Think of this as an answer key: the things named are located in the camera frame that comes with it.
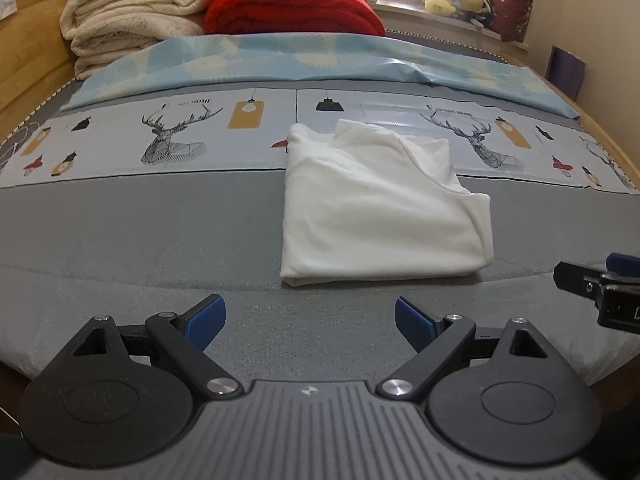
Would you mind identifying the cream folded blanket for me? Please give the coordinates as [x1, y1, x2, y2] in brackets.
[60, 0, 212, 80]

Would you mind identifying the light blue patterned quilt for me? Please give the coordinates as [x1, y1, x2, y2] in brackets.
[66, 32, 579, 119]

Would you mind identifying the purple box by wall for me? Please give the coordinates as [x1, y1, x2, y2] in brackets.
[546, 46, 587, 101]

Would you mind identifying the red folded blanket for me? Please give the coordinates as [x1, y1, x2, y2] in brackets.
[204, 0, 385, 37]

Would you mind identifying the white shirt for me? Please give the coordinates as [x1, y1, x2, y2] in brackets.
[280, 120, 494, 286]

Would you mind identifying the dark red cushion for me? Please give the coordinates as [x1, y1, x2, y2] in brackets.
[490, 0, 534, 42]

